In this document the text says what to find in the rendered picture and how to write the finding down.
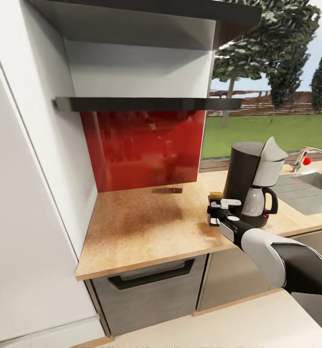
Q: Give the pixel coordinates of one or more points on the fixed window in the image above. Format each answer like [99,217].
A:
[276,68]

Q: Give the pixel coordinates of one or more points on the paper coffee filter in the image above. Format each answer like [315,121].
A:
[272,152]

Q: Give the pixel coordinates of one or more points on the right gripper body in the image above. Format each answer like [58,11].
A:
[216,212]

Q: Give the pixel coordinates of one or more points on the drop in sink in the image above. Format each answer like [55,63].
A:
[302,191]

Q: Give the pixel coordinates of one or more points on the fridge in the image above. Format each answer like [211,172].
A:
[47,189]

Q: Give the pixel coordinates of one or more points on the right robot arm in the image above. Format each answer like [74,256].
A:
[285,263]

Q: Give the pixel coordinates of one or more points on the cabinet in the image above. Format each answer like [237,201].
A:
[229,275]

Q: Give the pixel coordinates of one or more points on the bottle of coffee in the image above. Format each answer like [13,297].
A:
[214,201]

